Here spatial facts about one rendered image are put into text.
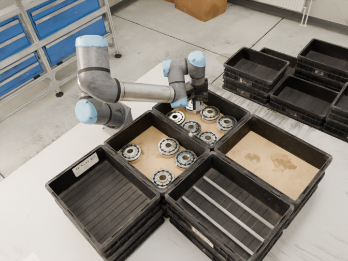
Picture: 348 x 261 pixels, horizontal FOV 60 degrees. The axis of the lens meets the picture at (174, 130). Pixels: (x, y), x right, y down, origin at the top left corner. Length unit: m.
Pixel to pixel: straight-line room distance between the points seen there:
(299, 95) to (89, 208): 1.77
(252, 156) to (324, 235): 0.43
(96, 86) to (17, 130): 2.11
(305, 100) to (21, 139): 2.42
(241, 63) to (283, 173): 1.34
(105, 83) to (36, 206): 0.76
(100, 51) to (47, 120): 2.03
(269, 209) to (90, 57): 0.90
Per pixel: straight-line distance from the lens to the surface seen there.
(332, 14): 4.15
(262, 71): 2.51
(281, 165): 1.44
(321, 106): 2.47
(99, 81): 1.11
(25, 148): 2.95
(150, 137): 1.53
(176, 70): 1.36
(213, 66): 3.38
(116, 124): 1.63
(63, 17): 3.14
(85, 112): 1.51
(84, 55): 1.15
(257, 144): 1.50
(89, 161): 1.43
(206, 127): 1.55
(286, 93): 2.51
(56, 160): 1.76
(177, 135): 1.44
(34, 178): 1.74
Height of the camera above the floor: 1.96
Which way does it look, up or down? 47 degrees down
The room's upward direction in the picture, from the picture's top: 6 degrees counter-clockwise
